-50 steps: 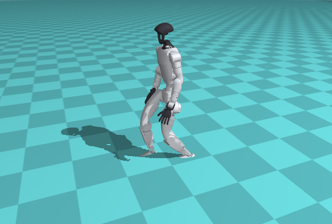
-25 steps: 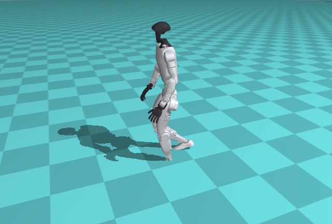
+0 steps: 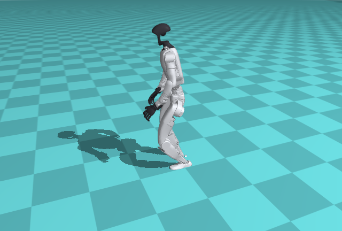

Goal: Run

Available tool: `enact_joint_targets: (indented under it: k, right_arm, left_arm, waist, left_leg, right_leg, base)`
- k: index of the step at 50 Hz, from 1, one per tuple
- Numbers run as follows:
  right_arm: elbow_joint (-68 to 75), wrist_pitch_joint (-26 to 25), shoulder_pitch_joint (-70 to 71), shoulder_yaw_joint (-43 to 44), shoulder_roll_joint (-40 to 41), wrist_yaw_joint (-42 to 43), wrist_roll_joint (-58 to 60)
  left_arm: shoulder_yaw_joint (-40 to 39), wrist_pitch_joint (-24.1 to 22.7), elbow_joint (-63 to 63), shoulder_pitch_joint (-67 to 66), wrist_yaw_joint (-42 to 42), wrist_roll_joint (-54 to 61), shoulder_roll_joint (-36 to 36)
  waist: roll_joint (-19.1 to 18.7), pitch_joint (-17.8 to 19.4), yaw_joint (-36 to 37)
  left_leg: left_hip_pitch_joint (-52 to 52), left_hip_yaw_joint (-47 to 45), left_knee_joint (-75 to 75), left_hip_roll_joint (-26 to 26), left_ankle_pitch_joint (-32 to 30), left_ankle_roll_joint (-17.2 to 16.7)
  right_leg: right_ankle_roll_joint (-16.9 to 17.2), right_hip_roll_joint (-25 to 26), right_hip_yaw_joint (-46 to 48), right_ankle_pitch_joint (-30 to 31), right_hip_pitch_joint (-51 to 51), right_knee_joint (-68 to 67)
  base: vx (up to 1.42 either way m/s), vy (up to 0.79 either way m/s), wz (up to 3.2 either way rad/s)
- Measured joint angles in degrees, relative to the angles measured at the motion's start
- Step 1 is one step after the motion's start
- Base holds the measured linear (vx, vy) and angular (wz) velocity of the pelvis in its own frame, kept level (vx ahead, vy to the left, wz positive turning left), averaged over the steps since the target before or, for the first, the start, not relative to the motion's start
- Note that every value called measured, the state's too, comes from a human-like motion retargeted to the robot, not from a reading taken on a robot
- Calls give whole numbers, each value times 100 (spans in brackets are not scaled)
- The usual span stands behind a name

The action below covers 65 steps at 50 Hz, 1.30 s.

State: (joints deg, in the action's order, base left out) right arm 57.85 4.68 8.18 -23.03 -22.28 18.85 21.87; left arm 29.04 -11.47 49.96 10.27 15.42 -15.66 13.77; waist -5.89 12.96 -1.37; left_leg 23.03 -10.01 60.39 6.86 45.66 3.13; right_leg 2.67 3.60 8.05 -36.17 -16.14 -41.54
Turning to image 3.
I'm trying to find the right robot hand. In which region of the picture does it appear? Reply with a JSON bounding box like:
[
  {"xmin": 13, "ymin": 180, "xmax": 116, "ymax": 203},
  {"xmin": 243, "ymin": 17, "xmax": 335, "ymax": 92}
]
[{"xmin": 148, "ymin": 87, "xmax": 161, "ymax": 105}]

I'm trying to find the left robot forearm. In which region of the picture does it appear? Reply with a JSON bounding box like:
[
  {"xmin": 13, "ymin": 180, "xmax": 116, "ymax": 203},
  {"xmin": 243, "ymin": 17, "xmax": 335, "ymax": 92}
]
[{"xmin": 155, "ymin": 81, "xmax": 173, "ymax": 107}]

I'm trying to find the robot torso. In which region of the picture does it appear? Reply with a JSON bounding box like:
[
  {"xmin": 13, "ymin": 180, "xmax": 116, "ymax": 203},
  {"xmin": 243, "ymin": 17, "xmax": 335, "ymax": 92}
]
[{"xmin": 160, "ymin": 47, "xmax": 185, "ymax": 107}]

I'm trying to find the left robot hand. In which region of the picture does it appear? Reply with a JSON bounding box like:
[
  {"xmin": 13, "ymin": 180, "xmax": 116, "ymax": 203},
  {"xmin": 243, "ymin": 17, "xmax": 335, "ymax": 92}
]
[{"xmin": 143, "ymin": 103, "xmax": 163, "ymax": 121}]

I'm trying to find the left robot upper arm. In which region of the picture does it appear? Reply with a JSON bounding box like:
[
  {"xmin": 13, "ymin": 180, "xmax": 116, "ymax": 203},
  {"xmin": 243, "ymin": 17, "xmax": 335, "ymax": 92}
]
[{"xmin": 164, "ymin": 52, "xmax": 177, "ymax": 89}]

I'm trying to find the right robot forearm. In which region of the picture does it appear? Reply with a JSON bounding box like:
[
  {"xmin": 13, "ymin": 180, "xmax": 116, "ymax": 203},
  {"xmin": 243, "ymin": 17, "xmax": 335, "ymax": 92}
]
[{"xmin": 157, "ymin": 72, "xmax": 167, "ymax": 92}]

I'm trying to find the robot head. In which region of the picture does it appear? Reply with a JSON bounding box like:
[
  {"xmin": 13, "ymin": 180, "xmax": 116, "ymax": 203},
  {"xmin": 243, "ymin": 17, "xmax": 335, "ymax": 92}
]
[{"xmin": 152, "ymin": 23, "xmax": 174, "ymax": 51}]

